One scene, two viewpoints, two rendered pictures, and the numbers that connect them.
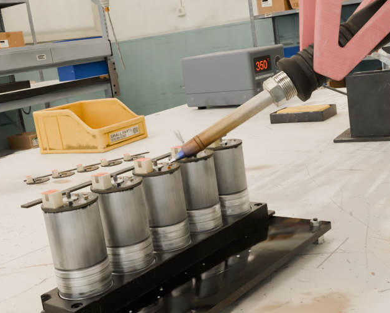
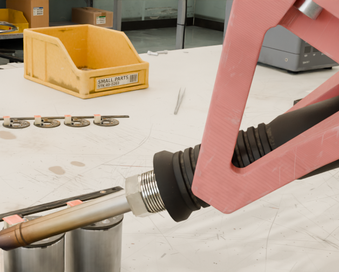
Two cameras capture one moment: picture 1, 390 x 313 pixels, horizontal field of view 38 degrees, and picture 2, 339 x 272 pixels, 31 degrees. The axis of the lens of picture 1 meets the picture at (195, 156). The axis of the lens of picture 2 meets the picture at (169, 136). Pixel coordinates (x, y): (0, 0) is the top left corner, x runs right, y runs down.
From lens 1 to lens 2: 0.14 m
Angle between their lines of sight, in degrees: 11
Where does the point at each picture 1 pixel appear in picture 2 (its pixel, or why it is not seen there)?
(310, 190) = (250, 265)
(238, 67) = not seen: hidden behind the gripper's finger
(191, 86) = not seen: hidden behind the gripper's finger
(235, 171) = (99, 259)
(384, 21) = (306, 154)
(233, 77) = (279, 33)
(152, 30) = not seen: outside the picture
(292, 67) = (161, 176)
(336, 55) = (225, 181)
